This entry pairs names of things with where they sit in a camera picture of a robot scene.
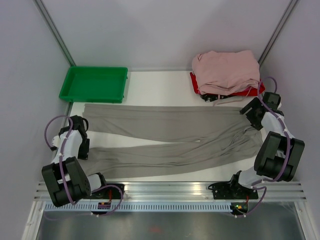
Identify grey trousers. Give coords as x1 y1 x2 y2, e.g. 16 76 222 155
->
80 104 263 179

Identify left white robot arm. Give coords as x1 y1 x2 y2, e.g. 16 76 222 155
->
41 115 109 207

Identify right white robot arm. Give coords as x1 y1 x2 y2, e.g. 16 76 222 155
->
227 92 305 198

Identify pink folded trousers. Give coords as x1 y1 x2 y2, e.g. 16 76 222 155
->
191 50 260 96

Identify red folded garment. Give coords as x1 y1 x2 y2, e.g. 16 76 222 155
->
190 72 266 97

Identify green plastic tray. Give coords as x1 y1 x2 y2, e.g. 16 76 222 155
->
59 66 128 104

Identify dark patterned folded garment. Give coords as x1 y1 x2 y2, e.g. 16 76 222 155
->
200 93 233 103

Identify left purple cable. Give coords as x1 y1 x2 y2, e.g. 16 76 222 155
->
44 114 125 221

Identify purple cable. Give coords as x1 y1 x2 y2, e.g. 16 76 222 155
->
234 76 291 220
44 114 125 221

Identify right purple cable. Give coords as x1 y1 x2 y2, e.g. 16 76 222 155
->
234 76 291 220

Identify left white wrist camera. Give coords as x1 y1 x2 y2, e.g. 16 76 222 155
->
50 135 61 151

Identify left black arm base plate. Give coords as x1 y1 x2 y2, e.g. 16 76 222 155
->
92 183 125 200

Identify aluminium mounting rail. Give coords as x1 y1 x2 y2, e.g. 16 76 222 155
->
33 181 307 201

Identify slotted grey cable duct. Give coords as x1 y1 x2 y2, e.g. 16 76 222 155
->
44 201 247 213

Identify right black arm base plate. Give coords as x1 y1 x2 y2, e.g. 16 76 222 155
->
208 182 259 200

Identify right aluminium frame post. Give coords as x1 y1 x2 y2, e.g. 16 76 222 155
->
258 0 300 67

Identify aluminium frame post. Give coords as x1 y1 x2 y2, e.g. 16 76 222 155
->
33 0 76 67
258 0 300 67

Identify left aluminium frame post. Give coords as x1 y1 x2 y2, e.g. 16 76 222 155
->
33 0 76 67

